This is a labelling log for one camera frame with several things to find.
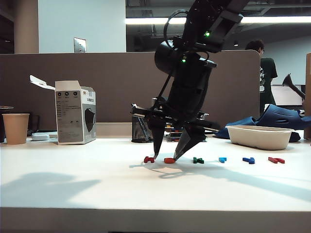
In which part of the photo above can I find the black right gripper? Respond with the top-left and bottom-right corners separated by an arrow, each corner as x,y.
131,82 -> 221,162

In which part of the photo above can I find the black white pen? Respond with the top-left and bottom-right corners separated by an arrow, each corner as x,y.
136,116 -> 149,142

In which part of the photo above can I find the black mesh pen holder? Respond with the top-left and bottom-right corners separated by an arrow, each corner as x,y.
132,113 -> 155,143

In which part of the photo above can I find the beige oval tray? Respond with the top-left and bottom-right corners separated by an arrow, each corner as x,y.
225,125 -> 294,150

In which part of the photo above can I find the brown desk partition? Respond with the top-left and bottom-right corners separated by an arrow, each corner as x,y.
0,50 -> 261,140

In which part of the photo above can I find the blue clog with holes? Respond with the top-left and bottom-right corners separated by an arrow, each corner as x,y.
255,103 -> 311,132

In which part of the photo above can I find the white grey mask box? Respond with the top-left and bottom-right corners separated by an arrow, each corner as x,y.
29,74 -> 97,145

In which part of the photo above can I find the person in dark shirt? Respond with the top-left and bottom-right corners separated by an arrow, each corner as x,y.
244,40 -> 278,115

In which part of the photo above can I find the computer monitor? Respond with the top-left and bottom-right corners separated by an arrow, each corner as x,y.
271,84 -> 304,106

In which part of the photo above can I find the ceiling light strip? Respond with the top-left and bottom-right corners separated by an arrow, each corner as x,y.
125,16 -> 311,25

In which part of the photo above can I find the dark angled bar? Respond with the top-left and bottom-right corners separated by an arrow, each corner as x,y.
282,73 -> 306,100

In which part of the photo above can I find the small white device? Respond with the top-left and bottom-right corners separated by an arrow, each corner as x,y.
31,131 -> 58,141

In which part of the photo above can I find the brown cardboard box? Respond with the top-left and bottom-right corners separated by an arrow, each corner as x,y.
305,52 -> 311,140

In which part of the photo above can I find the brown paper cup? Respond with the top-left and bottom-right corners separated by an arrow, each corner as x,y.
2,113 -> 30,145

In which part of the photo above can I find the black camera cable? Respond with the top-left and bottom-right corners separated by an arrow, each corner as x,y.
156,69 -> 177,102

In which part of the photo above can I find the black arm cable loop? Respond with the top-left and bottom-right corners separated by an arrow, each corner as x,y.
164,9 -> 195,47

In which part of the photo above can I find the metal wall plate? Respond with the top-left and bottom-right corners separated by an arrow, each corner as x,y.
73,37 -> 87,53

